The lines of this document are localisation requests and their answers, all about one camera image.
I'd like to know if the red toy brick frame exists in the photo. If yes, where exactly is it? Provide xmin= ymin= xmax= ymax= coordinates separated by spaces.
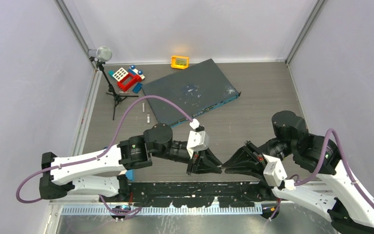
xmin=117 ymin=73 xmax=142 ymax=92

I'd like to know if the blue white wedge block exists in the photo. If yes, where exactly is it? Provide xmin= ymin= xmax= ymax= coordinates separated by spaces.
xmin=125 ymin=170 xmax=134 ymax=181

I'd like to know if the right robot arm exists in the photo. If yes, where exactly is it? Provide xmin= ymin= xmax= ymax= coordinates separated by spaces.
xmin=223 ymin=110 xmax=374 ymax=234

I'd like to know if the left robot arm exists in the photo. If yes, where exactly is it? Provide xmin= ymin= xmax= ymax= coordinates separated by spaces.
xmin=39 ymin=123 xmax=222 ymax=202

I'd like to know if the blue white toy brick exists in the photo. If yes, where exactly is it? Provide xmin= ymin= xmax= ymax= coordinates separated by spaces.
xmin=128 ymin=64 xmax=145 ymax=80

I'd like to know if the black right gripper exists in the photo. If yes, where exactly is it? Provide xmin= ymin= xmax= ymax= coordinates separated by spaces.
xmin=220 ymin=135 xmax=293 ymax=178

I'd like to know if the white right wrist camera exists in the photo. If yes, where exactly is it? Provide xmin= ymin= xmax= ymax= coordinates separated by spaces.
xmin=263 ymin=154 xmax=287 ymax=187

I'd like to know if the dark grey network switch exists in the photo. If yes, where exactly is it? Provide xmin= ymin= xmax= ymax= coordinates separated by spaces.
xmin=142 ymin=59 xmax=241 ymax=118

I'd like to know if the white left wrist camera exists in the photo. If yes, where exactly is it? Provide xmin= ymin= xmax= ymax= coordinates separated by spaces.
xmin=186 ymin=131 xmax=210 ymax=158

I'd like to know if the small blue toy brick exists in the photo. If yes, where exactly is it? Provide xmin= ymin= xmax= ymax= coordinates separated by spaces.
xmin=132 ymin=83 xmax=143 ymax=94

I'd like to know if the white window toy brick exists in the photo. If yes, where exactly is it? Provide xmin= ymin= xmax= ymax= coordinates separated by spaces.
xmin=112 ymin=67 xmax=129 ymax=82

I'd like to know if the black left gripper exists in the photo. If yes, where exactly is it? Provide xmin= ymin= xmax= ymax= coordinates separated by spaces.
xmin=151 ymin=141 xmax=223 ymax=176

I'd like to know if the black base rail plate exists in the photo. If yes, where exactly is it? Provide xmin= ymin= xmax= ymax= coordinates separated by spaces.
xmin=122 ymin=181 xmax=291 ymax=209

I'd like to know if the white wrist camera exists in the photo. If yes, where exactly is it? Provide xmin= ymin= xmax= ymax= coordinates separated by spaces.
xmin=263 ymin=154 xmax=287 ymax=187
xmin=186 ymin=131 xmax=210 ymax=158

